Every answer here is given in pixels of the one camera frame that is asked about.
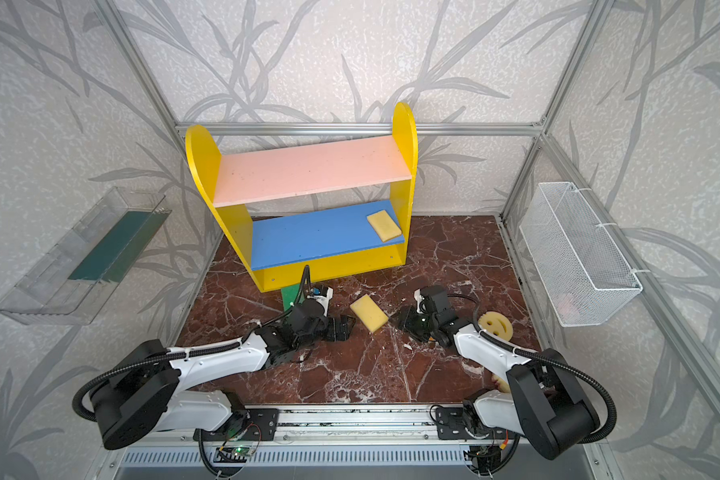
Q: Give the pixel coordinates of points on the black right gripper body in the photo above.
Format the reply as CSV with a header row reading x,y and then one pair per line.
x,y
417,320

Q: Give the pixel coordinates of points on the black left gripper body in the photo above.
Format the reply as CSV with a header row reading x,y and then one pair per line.
x,y
333,327

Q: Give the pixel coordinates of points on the green scourer yellow sponge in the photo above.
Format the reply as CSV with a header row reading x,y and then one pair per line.
x,y
291,295

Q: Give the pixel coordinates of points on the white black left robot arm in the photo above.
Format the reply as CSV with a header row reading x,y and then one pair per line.
x,y
155,388

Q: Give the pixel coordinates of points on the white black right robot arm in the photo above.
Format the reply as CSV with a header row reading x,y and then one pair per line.
x,y
539,396

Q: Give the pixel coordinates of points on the yellow smiley face sponge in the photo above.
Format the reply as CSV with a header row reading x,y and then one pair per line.
x,y
496,324

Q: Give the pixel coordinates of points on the green scouring pad in bin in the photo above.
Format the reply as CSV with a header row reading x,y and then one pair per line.
x,y
118,250

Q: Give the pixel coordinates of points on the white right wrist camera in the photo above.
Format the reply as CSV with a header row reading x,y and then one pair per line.
x,y
420,302

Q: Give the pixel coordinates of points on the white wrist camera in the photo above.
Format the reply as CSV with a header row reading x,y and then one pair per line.
x,y
322,294
420,302

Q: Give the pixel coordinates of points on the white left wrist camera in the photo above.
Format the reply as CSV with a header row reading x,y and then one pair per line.
x,y
322,294

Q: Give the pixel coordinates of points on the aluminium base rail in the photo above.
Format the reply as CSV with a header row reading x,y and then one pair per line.
x,y
327,436

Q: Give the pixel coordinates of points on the white wire mesh basket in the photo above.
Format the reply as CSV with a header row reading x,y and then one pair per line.
x,y
586,277

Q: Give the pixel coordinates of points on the clear plastic wall bin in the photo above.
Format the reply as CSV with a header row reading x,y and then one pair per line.
x,y
72,282

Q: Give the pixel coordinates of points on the aluminium frame profiles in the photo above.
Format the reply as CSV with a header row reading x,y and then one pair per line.
x,y
696,359

